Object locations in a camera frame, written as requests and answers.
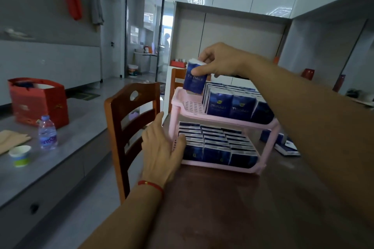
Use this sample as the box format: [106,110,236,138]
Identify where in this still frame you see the dark red cup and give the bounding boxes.
[332,74,346,93]

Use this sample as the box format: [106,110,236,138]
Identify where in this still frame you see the glass sliding door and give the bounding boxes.
[155,0,176,83]

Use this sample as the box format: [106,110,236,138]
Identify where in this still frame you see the red gift bag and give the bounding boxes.
[8,77,70,130]

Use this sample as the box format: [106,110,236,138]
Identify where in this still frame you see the person's left hand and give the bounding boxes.
[139,112,186,189]

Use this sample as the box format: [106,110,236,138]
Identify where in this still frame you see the grey hanging cloth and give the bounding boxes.
[89,0,105,26]

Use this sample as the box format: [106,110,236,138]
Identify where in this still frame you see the dark doormat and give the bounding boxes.
[68,91,100,101]

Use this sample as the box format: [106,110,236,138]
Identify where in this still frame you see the pink plastic two-tier rack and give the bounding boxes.
[168,87,281,175]

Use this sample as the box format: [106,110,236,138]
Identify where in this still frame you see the person's right forearm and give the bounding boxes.
[245,53,374,230]

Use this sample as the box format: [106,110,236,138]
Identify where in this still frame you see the clear plastic water bottle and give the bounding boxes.
[37,115,58,151]

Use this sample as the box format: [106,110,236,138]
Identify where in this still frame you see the grid of blue packs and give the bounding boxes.
[178,122,259,169]

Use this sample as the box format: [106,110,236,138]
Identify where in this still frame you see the row of blue packs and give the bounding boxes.
[202,82,275,125]

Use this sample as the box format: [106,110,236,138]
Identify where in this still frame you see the brown wooden chair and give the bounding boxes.
[104,82,161,204]
[168,68,212,114]

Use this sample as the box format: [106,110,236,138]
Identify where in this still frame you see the single blue tissue packet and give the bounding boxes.
[183,59,208,95]

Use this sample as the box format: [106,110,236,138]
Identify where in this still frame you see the red hanging bag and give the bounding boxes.
[64,0,83,21]

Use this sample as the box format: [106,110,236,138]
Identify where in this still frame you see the person's left forearm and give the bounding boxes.
[78,183,164,249]

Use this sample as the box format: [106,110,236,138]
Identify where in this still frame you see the loose pile of blue packs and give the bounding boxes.
[259,129,301,156]

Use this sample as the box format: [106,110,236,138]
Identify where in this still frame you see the red string bracelet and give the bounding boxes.
[137,180,164,195]

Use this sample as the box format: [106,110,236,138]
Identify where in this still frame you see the grey sideboard cabinet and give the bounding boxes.
[0,96,113,249]

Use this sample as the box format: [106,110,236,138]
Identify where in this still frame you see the person's right hand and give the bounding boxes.
[198,42,258,79]

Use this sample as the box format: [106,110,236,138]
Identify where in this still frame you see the white green paper cup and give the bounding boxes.
[8,145,32,168]

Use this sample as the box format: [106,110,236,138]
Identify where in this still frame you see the brown paper bag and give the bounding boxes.
[0,129,32,155]

